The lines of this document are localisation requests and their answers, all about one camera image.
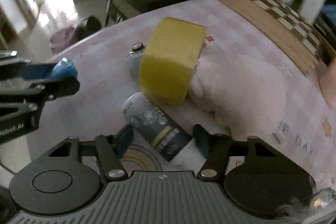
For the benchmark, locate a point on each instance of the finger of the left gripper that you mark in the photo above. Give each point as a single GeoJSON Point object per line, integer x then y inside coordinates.
{"type": "Point", "coordinates": [41, 92]}
{"type": "Point", "coordinates": [13, 66]}

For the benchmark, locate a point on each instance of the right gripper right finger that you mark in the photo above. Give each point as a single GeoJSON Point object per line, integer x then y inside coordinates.
{"type": "Point", "coordinates": [215, 148]}

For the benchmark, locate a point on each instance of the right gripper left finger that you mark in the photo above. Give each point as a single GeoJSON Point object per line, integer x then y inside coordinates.
{"type": "Point", "coordinates": [109, 151]}

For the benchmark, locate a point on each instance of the blue wrapper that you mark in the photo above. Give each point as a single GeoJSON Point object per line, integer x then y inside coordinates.
{"type": "Point", "coordinates": [63, 69]}

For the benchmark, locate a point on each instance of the dark lens solution bottle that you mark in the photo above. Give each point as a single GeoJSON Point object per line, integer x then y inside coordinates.
{"type": "Point", "coordinates": [167, 137]}

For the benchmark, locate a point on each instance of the pink plush toy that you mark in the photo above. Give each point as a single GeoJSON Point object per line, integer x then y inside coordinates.
{"type": "Point", "coordinates": [245, 94]}

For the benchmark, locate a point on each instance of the yellow tape roll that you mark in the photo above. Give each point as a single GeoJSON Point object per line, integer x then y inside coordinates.
{"type": "Point", "coordinates": [169, 60]}

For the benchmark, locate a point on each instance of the keyboard stand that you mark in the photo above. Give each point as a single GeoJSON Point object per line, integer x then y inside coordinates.
{"type": "Point", "coordinates": [113, 12]}

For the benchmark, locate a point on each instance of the pink cylindrical canister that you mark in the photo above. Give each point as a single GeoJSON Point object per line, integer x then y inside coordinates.
{"type": "Point", "coordinates": [327, 84]}

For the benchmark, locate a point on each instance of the wooden chess board box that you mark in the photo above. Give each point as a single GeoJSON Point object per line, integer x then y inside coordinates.
{"type": "Point", "coordinates": [299, 40]}

